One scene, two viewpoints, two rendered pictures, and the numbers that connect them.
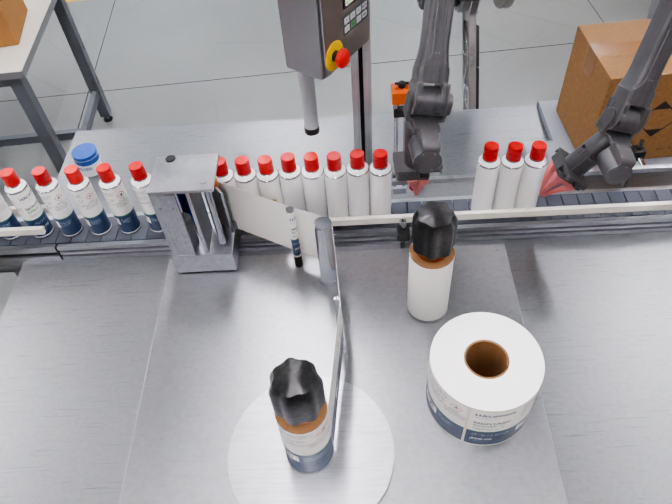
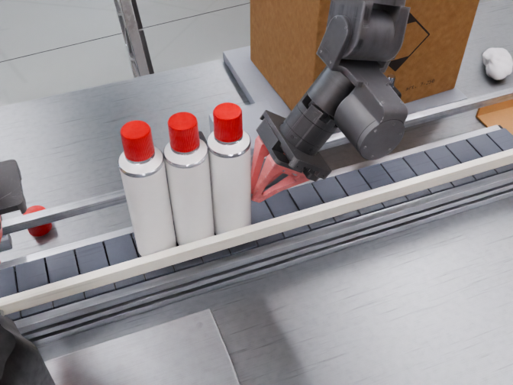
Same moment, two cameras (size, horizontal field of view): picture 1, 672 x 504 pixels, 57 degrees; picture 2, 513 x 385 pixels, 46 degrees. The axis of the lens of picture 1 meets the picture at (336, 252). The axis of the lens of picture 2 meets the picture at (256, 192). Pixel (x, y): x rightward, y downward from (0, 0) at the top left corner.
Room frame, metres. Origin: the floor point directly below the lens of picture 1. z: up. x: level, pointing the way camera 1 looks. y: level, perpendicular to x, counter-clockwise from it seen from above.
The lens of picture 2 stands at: (0.52, -0.28, 1.51)
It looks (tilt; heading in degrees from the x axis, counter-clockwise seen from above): 46 degrees down; 335
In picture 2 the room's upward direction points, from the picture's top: straight up
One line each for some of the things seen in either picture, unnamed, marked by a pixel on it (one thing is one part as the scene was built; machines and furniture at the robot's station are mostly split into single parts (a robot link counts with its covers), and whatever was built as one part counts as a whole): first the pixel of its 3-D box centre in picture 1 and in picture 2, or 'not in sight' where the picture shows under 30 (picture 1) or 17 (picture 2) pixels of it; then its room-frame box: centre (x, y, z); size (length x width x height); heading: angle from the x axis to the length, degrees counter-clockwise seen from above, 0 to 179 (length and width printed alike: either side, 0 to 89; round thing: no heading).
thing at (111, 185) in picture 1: (117, 198); not in sight; (1.08, 0.51, 0.98); 0.05 x 0.05 x 0.20
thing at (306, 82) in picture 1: (307, 93); not in sight; (1.15, 0.03, 1.18); 0.04 x 0.04 x 0.21
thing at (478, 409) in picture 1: (481, 378); not in sight; (0.54, -0.25, 0.95); 0.20 x 0.20 x 0.14
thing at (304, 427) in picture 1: (302, 416); not in sight; (0.45, 0.08, 1.04); 0.09 x 0.09 x 0.29
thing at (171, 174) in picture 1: (183, 173); not in sight; (0.97, 0.30, 1.14); 0.14 x 0.11 x 0.01; 87
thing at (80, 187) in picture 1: (87, 200); not in sight; (1.09, 0.58, 0.98); 0.05 x 0.05 x 0.20
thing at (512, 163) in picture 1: (508, 179); (189, 186); (1.02, -0.42, 0.98); 0.05 x 0.05 x 0.20
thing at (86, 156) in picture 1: (88, 160); not in sight; (1.38, 0.68, 0.86); 0.07 x 0.07 x 0.07
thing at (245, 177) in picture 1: (249, 192); not in sight; (1.06, 0.19, 0.98); 0.05 x 0.05 x 0.20
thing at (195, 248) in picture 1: (198, 214); not in sight; (0.98, 0.30, 1.01); 0.14 x 0.13 x 0.26; 87
